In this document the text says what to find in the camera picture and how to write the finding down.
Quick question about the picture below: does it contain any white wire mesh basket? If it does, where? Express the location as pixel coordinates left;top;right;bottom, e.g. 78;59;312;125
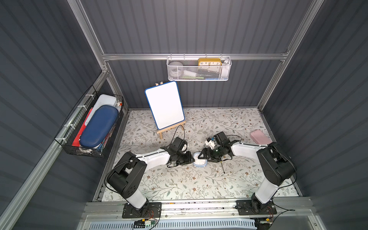
166;56;232;81

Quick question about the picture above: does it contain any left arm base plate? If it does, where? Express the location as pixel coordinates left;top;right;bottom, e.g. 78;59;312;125
122;202;162;219

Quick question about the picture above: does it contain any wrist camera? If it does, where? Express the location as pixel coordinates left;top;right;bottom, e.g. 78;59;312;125
205;138;217;150
180;141;188;152

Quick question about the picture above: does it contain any dark blue oval case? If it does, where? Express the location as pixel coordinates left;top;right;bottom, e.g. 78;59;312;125
80;105;119;149

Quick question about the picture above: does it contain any pink pencil case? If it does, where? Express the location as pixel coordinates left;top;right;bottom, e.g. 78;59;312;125
250;129;272;145

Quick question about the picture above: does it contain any yellow clock in basket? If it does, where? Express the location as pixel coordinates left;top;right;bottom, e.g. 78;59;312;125
198;57;222;66

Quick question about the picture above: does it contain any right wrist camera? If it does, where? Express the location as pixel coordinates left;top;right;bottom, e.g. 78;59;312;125
205;138;217;150

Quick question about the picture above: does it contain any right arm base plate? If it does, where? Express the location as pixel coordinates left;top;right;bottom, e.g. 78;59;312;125
235;200;277;217

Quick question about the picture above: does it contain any white tape roll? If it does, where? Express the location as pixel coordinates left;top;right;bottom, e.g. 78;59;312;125
168;61;184;79

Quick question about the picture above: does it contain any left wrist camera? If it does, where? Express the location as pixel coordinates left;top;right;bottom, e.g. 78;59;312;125
180;141;188;152

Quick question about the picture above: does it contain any black wire wall basket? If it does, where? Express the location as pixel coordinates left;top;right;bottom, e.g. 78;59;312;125
55;86;125;158

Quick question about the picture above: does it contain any light blue alarm clock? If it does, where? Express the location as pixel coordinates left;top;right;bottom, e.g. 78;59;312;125
193;152;208;168

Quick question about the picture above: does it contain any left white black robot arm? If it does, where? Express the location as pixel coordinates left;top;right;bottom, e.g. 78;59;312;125
104;137;194;210

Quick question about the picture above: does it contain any white plastic container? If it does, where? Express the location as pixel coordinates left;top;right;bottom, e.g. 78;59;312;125
84;94;117;126

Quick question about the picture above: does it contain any red folder in basket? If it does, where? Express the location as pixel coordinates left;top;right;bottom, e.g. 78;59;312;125
72;108;93;147

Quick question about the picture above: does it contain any wooden easel stand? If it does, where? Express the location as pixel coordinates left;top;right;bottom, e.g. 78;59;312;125
154;82;186;140

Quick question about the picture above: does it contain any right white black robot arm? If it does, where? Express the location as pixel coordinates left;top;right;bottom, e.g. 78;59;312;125
197;132;296;214

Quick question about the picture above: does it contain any white board blue frame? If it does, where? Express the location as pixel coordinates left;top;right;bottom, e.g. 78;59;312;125
145;81;185;130

